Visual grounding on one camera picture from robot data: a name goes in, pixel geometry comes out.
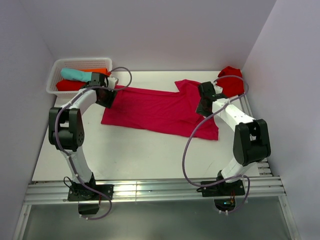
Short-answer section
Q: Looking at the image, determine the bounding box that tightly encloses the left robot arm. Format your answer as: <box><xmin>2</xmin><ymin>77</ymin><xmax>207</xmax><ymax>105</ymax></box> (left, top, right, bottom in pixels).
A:
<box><xmin>48</xmin><ymin>72</ymin><xmax>119</xmax><ymax>200</ymax></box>

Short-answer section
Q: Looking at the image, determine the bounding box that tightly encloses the orange rolled t shirt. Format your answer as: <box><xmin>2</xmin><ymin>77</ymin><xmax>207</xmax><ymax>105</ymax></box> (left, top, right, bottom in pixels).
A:
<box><xmin>81</xmin><ymin>68</ymin><xmax>109</xmax><ymax>75</ymax></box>

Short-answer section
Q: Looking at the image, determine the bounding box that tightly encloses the pink t shirt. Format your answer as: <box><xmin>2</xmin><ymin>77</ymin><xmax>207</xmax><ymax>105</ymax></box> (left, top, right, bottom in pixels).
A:
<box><xmin>101</xmin><ymin>79</ymin><xmax>219</xmax><ymax>141</ymax></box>

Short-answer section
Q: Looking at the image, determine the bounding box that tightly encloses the aluminium front rail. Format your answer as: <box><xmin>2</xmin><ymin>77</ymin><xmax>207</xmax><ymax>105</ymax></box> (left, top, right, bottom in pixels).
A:
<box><xmin>23</xmin><ymin>176</ymin><xmax>286</xmax><ymax>205</ymax></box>

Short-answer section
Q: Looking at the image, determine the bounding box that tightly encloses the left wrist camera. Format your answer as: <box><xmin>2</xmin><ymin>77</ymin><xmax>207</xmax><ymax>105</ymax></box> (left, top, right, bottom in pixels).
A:
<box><xmin>105</xmin><ymin>76</ymin><xmax>119</xmax><ymax>89</ymax></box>

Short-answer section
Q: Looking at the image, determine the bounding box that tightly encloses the teal rolled t shirt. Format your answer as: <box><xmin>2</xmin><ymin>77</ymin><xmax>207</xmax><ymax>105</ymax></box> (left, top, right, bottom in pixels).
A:
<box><xmin>60</xmin><ymin>68</ymin><xmax>92</xmax><ymax>83</ymax></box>

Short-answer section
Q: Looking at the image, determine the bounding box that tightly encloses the red crumpled t shirt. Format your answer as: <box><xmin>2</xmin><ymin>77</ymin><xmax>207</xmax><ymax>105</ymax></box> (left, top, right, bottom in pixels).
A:
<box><xmin>216</xmin><ymin>66</ymin><xmax>245</xmax><ymax>98</ymax></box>

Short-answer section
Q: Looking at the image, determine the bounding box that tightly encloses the white plastic basket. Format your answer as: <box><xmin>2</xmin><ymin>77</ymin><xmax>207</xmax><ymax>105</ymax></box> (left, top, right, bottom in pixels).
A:
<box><xmin>46</xmin><ymin>57</ymin><xmax>113</xmax><ymax>98</ymax></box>

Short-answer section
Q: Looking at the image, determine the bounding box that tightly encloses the red rolled t shirt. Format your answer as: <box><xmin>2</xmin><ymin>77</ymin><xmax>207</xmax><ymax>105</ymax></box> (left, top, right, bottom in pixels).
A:
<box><xmin>56</xmin><ymin>79</ymin><xmax>86</xmax><ymax>92</ymax></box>

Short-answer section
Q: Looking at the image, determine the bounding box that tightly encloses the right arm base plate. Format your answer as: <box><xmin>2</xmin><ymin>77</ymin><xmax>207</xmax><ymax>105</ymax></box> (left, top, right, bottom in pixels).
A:
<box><xmin>196</xmin><ymin>180</ymin><xmax>246</xmax><ymax>197</ymax></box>

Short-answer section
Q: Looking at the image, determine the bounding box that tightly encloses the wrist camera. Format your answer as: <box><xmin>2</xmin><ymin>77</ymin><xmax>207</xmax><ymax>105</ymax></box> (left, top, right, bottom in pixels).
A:
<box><xmin>105</xmin><ymin>76</ymin><xmax>119</xmax><ymax>89</ymax></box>
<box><xmin>213</xmin><ymin>84</ymin><xmax>228</xmax><ymax>99</ymax></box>

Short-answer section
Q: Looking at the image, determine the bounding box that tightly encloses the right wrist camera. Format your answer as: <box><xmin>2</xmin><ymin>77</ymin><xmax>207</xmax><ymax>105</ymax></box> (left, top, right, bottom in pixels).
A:
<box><xmin>213</xmin><ymin>84</ymin><xmax>228</xmax><ymax>99</ymax></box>

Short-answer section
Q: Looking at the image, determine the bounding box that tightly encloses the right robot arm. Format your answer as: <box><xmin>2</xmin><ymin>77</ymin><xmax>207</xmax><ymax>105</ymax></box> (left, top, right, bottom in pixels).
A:
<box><xmin>196</xmin><ymin>81</ymin><xmax>271</xmax><ymax>195</ymax></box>

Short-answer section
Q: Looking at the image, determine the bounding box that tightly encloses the aluminium side rail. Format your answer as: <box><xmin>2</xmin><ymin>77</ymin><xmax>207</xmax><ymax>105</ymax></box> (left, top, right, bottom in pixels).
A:
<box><xmin>239</xmin><ymin>96</ymin><xmax>274</xmax><ymax>177</ymax></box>

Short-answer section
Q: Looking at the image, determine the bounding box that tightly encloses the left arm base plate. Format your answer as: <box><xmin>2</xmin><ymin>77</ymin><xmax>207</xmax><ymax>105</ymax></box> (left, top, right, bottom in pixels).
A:
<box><xmin>67</xmin><ymin>183</ymin><xmax>114</xmax><ymax>202</ymax></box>

